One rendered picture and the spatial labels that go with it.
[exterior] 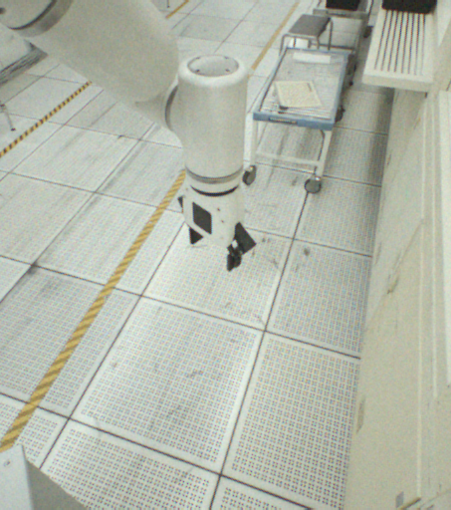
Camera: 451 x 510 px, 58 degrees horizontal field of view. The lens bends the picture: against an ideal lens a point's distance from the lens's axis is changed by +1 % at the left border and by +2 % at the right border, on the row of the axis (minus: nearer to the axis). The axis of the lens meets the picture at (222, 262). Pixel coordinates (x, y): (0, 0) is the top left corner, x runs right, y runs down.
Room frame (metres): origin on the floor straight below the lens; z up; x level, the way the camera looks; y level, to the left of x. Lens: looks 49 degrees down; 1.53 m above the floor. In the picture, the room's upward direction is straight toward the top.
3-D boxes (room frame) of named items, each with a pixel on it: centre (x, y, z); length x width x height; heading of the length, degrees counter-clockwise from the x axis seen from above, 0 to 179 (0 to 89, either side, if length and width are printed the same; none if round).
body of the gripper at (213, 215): (0.49, 0.01, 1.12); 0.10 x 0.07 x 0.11; 46
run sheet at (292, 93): (2.18, -0.42, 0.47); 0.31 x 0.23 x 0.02; 3
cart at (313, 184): (2.34, -0.50, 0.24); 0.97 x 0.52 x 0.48; 164
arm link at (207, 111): (0.49, 0.01, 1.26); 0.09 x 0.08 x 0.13; 46
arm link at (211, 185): (0.49, 0.01, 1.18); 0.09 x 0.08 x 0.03; 46
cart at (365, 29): (3.93, -1.05, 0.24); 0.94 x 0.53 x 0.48; 161
